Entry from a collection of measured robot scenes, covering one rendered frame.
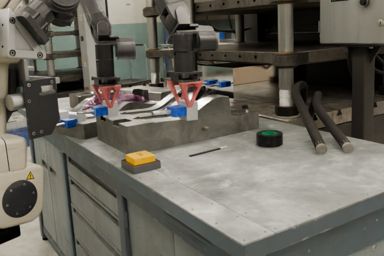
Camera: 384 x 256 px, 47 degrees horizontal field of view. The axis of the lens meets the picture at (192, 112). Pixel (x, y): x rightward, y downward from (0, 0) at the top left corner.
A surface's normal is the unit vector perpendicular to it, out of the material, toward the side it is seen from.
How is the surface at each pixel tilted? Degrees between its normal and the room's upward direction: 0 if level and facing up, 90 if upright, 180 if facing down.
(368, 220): 90
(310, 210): 0
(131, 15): 90
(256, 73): 90
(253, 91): 90
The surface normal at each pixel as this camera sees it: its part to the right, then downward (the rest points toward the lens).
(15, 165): 0.78, 0.08
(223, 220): -0.05, -0.98
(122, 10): 0.53, 0.13
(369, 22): -0.84, 0.15
